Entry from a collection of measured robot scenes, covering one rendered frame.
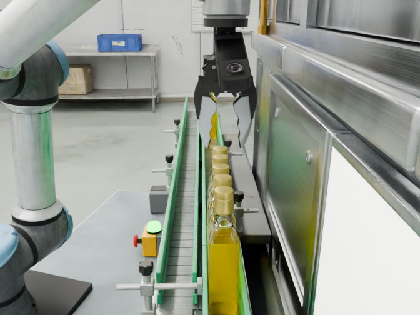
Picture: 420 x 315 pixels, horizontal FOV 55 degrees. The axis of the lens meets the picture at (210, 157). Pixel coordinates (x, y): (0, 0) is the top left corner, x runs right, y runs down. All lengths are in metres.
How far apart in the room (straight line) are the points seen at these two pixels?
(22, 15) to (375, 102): 0.50
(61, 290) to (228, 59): 0.80
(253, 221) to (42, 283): 0.60
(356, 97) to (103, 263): 0.98
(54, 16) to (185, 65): 6.07
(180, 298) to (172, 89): 5.98
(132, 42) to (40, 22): 5.45
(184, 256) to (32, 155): 0.43
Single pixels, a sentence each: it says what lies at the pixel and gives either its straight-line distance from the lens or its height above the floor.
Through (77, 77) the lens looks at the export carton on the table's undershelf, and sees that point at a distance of 6.33.
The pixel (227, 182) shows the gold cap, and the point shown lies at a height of 1.16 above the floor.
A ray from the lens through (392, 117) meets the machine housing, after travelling 0.40.
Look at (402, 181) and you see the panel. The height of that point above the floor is 1.32.
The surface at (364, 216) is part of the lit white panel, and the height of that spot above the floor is 1.27.
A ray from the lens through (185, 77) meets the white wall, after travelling 6.72.
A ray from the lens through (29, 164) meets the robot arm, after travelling 0.97.
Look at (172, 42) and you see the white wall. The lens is 6.66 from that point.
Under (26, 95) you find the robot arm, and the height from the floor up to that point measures 1.30.
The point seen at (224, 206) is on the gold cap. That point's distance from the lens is 0.72.
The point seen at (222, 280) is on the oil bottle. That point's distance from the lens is 0.79.
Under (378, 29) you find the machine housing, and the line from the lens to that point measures 0.54.
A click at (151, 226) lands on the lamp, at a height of 0.85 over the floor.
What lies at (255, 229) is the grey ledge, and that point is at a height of 0.88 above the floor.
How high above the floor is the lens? 1.47
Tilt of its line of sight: 20 degrees down
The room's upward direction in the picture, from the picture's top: straight up
